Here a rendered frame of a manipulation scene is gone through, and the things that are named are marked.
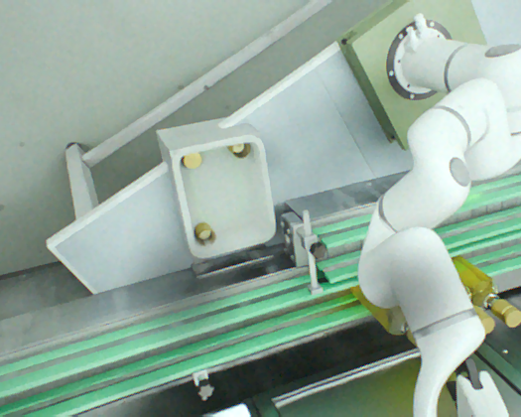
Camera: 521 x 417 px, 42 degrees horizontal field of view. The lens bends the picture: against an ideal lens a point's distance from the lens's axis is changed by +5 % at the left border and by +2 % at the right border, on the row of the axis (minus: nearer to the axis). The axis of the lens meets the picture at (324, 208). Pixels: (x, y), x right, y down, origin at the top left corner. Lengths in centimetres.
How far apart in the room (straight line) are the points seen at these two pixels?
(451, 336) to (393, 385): 49
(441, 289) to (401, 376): 51
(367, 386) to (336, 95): 58
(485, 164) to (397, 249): 28
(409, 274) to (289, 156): 61
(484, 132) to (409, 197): 19
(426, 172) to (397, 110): 50
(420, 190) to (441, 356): 22
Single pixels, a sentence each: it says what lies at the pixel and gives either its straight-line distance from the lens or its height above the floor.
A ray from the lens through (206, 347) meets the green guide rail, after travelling 130.
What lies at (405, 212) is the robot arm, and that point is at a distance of 92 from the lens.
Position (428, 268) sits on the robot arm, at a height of 137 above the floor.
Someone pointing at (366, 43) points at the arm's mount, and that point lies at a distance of 131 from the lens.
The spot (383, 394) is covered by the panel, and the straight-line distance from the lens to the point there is 128.
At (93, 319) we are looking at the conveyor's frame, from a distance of 130.
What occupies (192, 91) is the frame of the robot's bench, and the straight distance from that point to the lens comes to 186.
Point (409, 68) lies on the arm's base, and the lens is 132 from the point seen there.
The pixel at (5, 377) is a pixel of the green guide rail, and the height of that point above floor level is 92.
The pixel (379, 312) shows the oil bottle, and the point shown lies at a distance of 125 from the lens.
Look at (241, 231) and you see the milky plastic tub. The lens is 134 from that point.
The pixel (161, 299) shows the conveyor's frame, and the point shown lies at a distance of 130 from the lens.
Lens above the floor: 199
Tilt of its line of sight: 60 degrees down
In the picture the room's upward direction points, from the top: 132 degrees clockwise
